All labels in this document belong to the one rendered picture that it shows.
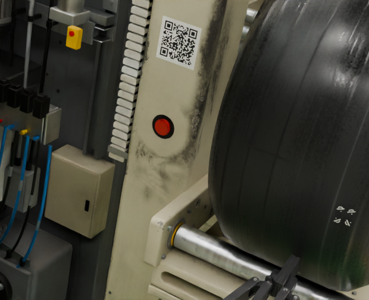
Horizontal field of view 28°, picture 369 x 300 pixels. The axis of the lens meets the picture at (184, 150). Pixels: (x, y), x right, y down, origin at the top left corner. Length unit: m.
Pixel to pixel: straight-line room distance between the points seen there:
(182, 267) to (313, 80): 0.46
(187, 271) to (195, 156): 0.21
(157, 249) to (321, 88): 0.45
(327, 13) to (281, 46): 0.08
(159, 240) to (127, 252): 0.21
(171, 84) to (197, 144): 0.12
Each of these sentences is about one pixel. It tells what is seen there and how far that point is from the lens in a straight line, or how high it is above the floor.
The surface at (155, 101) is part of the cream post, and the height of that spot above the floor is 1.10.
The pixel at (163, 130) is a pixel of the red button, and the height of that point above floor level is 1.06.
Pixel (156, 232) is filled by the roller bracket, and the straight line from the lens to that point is 1.28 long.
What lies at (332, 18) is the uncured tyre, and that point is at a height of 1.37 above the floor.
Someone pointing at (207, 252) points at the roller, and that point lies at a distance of 1.30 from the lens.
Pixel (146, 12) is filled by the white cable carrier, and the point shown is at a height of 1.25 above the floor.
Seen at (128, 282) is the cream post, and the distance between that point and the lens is 1.53.
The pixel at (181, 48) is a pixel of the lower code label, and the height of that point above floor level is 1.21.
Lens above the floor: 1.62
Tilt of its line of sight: 26 degrees down
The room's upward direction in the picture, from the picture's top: 12 degrees clockwise
